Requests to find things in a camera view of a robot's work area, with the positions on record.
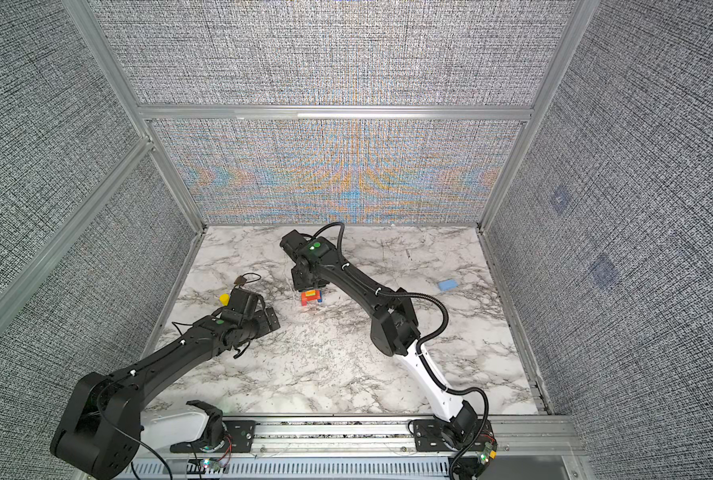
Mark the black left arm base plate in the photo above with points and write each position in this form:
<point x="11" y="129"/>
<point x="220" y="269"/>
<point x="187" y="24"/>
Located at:
<point x="220" y="437"/>

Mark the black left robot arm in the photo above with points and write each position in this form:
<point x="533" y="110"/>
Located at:
<point x="101" y="428"/>

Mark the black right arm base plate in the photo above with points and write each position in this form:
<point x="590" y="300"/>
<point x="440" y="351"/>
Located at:
<point x="433" y="436"/>

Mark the orange wood block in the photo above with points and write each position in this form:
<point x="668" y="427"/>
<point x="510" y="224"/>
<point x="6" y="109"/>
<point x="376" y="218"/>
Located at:
<point x="309" y="300"/>

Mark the yellow Supermarket wood block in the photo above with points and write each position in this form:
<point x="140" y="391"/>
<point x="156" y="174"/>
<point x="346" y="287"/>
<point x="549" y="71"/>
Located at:
<point x="316" y="294"/>

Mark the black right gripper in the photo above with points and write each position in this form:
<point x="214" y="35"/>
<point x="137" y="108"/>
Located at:
<point x="299" y="286"/>

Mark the light blue wood block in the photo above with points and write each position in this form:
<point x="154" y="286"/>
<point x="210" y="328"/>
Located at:
<point x="447" y="285"/>

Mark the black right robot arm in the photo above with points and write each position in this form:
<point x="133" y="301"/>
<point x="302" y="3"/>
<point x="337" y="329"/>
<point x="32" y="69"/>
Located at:
<point x="394" y="327"/>

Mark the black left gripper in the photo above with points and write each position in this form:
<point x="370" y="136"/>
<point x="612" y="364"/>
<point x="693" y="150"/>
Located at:
<point x="266" y="326"/>

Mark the grey vented cable tray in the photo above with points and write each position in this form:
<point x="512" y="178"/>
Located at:
<point x="293" y="468"/>

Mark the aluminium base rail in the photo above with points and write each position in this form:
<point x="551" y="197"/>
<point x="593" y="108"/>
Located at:
<point x="368" y="436"/>

